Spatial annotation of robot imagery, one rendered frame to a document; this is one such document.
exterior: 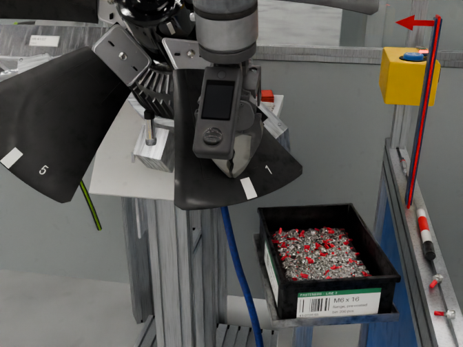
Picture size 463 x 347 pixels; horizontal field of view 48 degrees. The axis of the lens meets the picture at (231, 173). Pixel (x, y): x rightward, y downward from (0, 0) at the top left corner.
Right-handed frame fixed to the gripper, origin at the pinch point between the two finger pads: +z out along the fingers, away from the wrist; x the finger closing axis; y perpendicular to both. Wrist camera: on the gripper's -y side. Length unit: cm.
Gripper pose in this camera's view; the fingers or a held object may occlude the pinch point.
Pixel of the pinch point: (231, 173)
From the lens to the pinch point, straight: 74.8
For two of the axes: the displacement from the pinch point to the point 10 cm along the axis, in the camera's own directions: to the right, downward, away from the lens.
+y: 1.7, -6.6, 7.3
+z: 0.4, 7.4, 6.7
